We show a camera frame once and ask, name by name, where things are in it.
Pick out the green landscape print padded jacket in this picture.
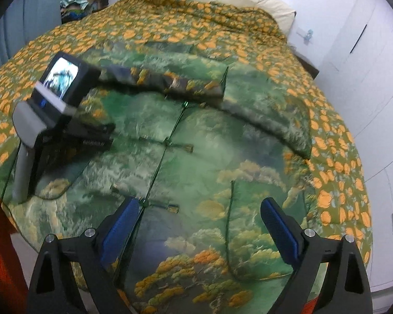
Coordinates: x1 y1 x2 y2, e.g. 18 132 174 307
0 40 314 314

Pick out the pile of clothes on nightstand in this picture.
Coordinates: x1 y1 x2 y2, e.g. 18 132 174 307
60 0 108 24

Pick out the blue grey curtain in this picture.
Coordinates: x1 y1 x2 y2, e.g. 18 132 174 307
0 0 62 67

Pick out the olive quilt with orange print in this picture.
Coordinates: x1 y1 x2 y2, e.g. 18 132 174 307
0 0 372 261

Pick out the dark wooden nightstand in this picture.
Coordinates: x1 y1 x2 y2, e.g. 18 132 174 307
290 46 319 79

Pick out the white wardrobe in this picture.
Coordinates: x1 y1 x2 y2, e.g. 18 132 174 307
316 0 393 291

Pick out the blue wall plug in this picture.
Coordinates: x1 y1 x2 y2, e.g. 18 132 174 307
296 28 314 45

